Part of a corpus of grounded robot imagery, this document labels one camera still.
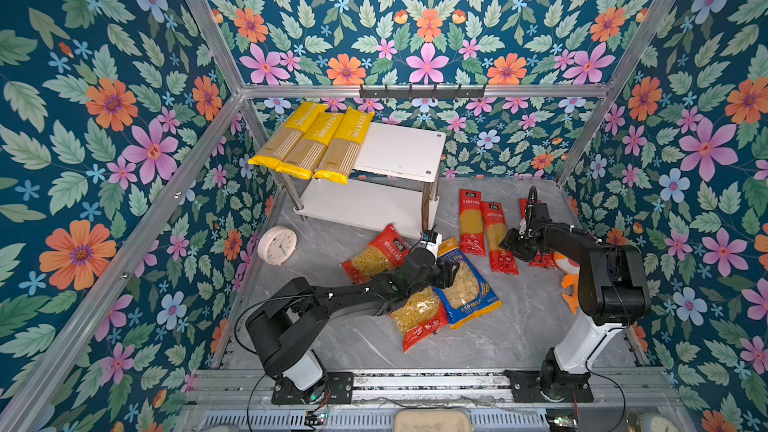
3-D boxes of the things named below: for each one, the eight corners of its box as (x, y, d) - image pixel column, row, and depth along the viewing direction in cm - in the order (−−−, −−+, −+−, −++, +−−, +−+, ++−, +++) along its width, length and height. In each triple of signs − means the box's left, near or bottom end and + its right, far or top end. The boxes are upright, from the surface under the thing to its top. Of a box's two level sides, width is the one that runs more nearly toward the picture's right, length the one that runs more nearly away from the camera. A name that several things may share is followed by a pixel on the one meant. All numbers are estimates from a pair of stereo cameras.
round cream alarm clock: (265, 266, 98) (250, 247, 88) (284, 240, 104) (272, 219, 95) (281, 272, 97) (267, 253, 87) (299, 245, 103) (289, 225, 94)
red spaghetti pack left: (459, 254, 100) (460, 250, 98) (459, 193, 117) (460, 189, 115) (485, 256, 99) (486, 252, 97) (480, 195, 117) (481, 190, 115)
